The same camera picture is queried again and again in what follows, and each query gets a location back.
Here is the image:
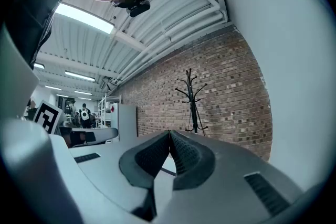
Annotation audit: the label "black coat rack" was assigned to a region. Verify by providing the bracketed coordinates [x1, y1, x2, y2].
[174, 68, 208, 135]

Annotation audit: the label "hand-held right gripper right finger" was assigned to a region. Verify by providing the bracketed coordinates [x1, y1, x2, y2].
[159, 130, 303, 224]

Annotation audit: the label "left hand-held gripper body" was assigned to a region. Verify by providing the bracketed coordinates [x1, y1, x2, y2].
[33, 100, 64, 135]

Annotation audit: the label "white ceiling pipes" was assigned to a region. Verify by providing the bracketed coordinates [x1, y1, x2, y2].
[115, 0, 228, 83]

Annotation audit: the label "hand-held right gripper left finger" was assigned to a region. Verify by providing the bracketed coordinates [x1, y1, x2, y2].
[69, 130, 171, 220]

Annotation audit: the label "white shelf unit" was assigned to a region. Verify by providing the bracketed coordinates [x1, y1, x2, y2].
[98, 93, 122, 129]

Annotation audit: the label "row of ceiling light strips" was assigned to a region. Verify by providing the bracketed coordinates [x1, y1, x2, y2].
[33, 2, 116, 101]

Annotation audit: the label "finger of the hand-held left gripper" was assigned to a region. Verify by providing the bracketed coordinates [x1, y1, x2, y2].
[68, 127, 119, 148]

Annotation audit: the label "black head-worn camera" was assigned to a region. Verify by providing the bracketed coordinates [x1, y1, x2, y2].
[127, 0, 151, 18]

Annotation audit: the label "grey metal cabinet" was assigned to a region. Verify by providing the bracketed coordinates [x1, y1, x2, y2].
[110, 103, 138, 141]

